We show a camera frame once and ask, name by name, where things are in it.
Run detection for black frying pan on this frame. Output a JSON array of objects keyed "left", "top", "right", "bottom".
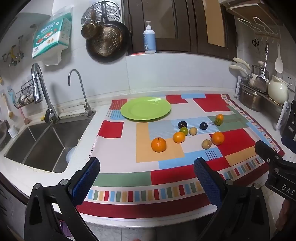
[{"left": 85, "top": 1, "right": 131, "bottom": 63}]

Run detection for metal skimmer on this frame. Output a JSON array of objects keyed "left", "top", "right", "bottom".
[{"left": 253, "top": 43, "right": 270, "bottom": 93}]

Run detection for metal wall hooks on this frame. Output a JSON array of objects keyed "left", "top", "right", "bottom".
[{"left": 2, "top": 35, "right": 25, "bottom": 68}]

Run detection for white wire hanger rack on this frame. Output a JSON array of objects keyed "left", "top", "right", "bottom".
[{"left": 237, "top": 17, "right": 281, "bottom": 39}]

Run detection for small steel pot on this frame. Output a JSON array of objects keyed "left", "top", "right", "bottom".
[{"left": 251, "top": 65, "right": 270, "bottom": 79}]

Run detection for cream teapot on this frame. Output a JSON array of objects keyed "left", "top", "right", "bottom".
[{"left": 268, "top": 75, "right": 292, "bottom": 105}]

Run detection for chrome kitchen faucet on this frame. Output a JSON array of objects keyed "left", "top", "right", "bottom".
[{"left": 31, "top": 63, "right": 59, "bottom": 124}]

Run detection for wooden board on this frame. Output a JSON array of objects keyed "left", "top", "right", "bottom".
[{"left": 225, "top": 0, "right": 284, "bottom": 26}]

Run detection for colourful patterned tablecloth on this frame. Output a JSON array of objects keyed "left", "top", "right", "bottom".
[{"left": 76, "top": 93, "right": 286, "bottom": 219}]

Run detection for large steel pot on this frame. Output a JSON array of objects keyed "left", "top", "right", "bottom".
[{"left": 238, "top": 87, "right": 264, "bottom": 112}]

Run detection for white rice spoon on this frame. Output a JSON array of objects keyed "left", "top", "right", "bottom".
[{"left": 274, "top": 43, "right": 284, "bottom": 73}]

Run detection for green plate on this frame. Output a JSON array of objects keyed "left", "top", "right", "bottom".
[{"left": 120, "top": 97, "right": 172, "bottom": 122}]

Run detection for gold colander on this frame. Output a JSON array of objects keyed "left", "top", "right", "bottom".
[{"left": 94, "top": 25, "right": 123, "bottom": 57}]

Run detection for green paper towel pack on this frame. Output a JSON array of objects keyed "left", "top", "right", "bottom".
[{"left": 32, "top": 13, "right": 73, "bottom": 66}]

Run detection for thin gooseneck faucet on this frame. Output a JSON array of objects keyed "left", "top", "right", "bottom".
[{"left": 68, "top": 69, "right": 96, "bottom": 116}]

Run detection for dish brush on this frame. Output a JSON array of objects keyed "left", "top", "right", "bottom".
[{"left": 2, "top": 93, "right": 15, "bottom": 120}]

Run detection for round metal steamer rack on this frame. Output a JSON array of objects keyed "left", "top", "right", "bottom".
[{"left": 81, "top": 1, "right": 121, "bottom": 27}]

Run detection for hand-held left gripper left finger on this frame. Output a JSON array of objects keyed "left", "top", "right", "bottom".
[{"left": 24, "top": 157, "right": 101, "bottom": 241}]

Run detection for black wire basket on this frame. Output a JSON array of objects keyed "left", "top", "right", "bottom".
[{"left": 13, "top": 79, "right": 35, "bottom": 109}]

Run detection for white blue pump bottle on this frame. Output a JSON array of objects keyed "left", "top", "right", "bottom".
[{"left": 143, "top": 21, "right": 157, "bottom": 54}]

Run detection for white cup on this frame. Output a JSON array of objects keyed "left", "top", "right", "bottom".
[{"left": 8, "top": 125, "right": 19, "bottom": 139}]

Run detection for small brass saucepan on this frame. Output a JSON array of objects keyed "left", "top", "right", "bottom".
[{"left": 81, "top": 9, "right": 102, "bottom": 39}]

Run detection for wall socket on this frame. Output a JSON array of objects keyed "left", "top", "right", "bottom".
[{"left": 276, "top": 72, "right": 296, "bottom": 86}]

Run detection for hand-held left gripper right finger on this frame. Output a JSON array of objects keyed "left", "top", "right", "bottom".
[{"left": 193, "top": 157, "right": 270, "bottom": 241}]

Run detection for dark wooden window frame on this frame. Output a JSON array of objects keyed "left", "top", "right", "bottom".
[{"left": 121, "top": 0, "right": 237, "bottom": 62}]

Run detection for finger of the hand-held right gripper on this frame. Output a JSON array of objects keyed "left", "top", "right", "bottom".
[{"left": 254, "top": 140, "right": 286, "bottom": 171}]

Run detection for metal dish rack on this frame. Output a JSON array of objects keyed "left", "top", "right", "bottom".
[{"left": 235, "top": 75, "right": 290, "bottom": 131}]

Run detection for black box appliance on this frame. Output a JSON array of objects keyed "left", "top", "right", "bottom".
[{"left": 280, "top": 100, "right": 296, "bottom": 142}]

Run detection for large orange with stem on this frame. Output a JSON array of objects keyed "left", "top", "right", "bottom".
[{"left": 151, "top": 137, "right": 167, "bottom": 153}]

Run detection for stainless steel sink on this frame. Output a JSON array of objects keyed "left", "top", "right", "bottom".
[{"left": 3, "top": 116, "right": 96, "bottom": 174}]

